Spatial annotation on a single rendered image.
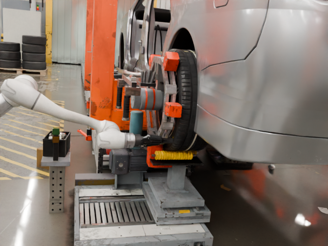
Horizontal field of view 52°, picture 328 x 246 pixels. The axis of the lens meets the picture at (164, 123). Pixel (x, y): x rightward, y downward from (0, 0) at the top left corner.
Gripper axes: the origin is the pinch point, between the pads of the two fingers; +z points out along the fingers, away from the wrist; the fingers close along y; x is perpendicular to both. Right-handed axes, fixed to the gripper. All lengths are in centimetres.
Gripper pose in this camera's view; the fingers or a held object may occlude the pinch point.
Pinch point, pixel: (167, 140)
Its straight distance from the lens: 201.9
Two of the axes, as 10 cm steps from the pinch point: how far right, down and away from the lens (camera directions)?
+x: -1.1, -8.6, 5.0
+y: 2.4, -5.1, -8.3
